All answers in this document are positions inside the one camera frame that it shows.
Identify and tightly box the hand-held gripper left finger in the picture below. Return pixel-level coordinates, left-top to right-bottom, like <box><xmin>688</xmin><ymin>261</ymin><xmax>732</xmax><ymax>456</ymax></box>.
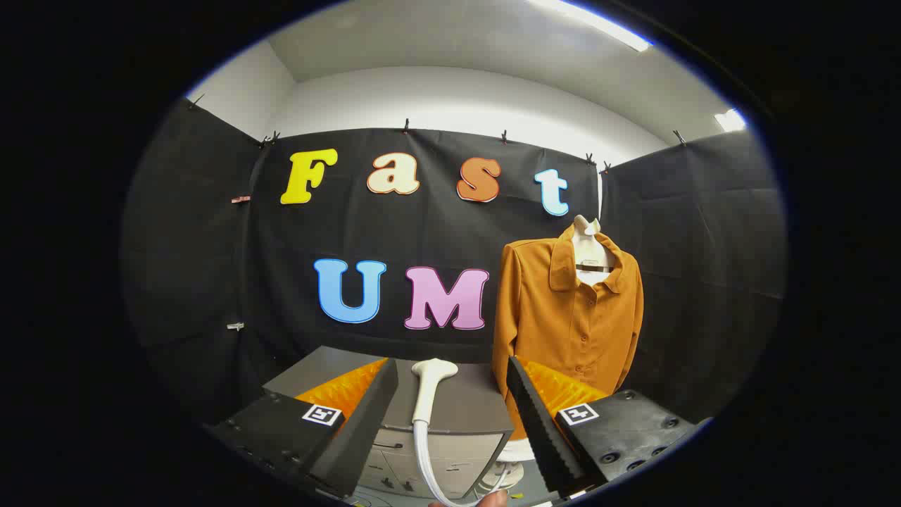
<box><xmin>204</xmin><ymin>358</ymin><xmax>399</xmax><ymax>499</ymax></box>

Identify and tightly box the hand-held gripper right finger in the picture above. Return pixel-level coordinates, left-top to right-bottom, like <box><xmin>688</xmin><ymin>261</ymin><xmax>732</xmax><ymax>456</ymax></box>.
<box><xmin>507</xmin><ymin>356</ymin><xmax>713</xmax><ymax>497</ymax></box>

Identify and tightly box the white garment steamer head with hose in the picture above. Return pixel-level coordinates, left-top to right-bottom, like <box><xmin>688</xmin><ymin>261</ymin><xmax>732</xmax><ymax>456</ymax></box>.
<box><xmin>410</xmin><ymin>358</ymin><xmax>509</xmax><ymax>507</ymax></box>

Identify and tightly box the orange button-up shirt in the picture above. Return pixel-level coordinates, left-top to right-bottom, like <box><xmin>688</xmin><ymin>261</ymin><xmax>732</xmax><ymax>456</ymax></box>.
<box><xmin>491</xmin><ymin>224</ymin><xmax>645</xmax><ymax>441</ymax></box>

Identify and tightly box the white clothes hanger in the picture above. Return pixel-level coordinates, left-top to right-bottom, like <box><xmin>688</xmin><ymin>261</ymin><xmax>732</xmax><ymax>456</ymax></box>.
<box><xmin>570</xmin><ymin>215</ymin><xmax>617</xmax><ymax>286</ymax></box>

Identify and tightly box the white round stand base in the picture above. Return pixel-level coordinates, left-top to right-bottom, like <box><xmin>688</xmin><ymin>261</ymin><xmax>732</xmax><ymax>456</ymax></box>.
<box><xmin>481</xmin><ymin>438</ymin><xmax>536</xmax><ymax>494</ymax></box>

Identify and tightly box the grey drawer cabinet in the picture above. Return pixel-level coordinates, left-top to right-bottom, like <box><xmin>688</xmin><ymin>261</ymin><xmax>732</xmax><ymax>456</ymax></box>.
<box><xmin>263</xmin><ymin>345</ymin><xmax>515</xmax><ymax>502</ymax></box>

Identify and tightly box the black backdrop cloth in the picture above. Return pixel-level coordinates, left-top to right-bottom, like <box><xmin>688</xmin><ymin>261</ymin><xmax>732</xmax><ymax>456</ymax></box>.
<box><xmin>120</xmin><ymin>97</ymin><xmax>786</xmax><ymax>423</ymax></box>

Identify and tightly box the row of black clips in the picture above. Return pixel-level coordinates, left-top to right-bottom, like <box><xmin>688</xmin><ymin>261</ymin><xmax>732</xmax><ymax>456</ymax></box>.
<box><xmin>187</xmin><ymin>94</ymin><xmax>688</xmax><ymax>174</ymax></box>

